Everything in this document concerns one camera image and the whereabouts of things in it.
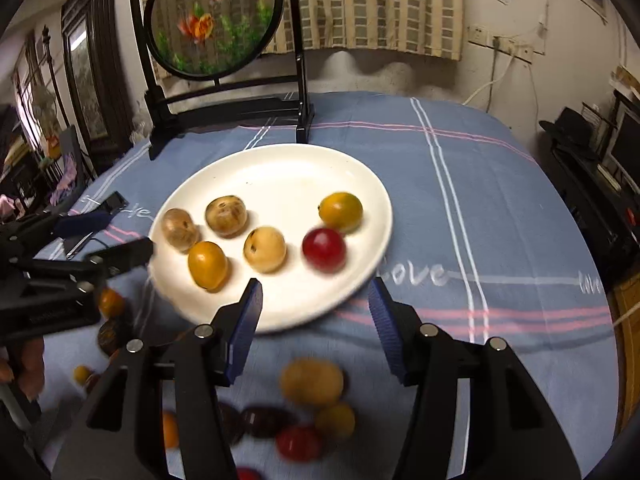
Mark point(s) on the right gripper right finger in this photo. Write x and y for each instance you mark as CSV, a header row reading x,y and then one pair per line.
x,y
512,432

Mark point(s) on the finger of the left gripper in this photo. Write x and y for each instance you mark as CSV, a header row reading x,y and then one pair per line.
x,y
115,257
40,229

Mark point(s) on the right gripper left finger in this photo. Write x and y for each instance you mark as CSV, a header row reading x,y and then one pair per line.
x,y
118,433

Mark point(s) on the small orange tangerine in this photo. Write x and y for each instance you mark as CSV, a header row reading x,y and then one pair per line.
x,y
170,430

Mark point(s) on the small yellow kumquat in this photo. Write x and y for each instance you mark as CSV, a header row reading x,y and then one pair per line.
x,y
81,374

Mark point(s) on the large orange persimmon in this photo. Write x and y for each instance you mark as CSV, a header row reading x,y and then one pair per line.
x,y
208,265

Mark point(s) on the brown round longan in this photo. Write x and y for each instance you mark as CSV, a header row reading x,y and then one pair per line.
x,y
226,215

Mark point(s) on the red cherry tomato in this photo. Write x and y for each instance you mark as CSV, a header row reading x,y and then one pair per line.
x,y
245,473
301,444

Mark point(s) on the dark purple grape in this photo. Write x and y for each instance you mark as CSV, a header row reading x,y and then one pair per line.
x,y
267,422

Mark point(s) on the pale tan longan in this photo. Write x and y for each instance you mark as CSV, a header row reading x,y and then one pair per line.
x,y
265,249

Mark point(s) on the beige small potato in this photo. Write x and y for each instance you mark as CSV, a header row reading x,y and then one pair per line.
x,y
312,383

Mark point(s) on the dark red plum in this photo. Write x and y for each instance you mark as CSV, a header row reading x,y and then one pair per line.
x,y
325,250

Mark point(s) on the small yellow-green orange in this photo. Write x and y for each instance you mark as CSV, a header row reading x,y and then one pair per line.
x,y
341,211

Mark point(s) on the left hand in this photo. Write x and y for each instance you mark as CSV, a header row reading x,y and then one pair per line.
x,y
25,367

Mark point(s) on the black smartphone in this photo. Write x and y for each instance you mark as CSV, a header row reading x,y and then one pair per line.
x,y
76,233

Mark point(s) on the white oval plate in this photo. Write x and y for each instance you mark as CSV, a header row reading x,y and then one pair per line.
x,y
310,223

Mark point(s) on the blue striped tablecloth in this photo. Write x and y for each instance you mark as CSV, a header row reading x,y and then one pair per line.
x,y
482,245

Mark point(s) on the dark framed painting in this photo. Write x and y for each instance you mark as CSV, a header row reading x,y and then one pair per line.
x,y
94,75

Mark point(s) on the black desk shelf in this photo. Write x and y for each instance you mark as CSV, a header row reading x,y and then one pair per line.
x,y
605,210

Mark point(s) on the goldfish round screen stand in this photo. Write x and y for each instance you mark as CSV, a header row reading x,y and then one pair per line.
x,y
190,51

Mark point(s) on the computer monitor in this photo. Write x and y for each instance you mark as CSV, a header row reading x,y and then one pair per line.
x,y
622,156

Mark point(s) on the black hat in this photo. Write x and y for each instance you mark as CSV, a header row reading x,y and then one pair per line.
x,y
570,128

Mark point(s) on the striped beige curtain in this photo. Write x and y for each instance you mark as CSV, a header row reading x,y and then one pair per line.
x,y
423,27

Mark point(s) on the wall power strip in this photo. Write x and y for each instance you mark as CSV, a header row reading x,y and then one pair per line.
x,y
482,37

